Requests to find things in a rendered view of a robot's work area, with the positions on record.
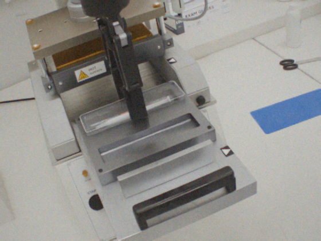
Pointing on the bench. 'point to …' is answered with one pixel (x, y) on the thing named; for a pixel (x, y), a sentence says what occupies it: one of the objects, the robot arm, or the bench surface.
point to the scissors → (296, 62)
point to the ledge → (240, 24)
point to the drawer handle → (183, 195)
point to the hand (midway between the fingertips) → (129, 93)
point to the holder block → (146, 139)
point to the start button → (96, 203)
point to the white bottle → (293, 26)
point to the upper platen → (94, 47)
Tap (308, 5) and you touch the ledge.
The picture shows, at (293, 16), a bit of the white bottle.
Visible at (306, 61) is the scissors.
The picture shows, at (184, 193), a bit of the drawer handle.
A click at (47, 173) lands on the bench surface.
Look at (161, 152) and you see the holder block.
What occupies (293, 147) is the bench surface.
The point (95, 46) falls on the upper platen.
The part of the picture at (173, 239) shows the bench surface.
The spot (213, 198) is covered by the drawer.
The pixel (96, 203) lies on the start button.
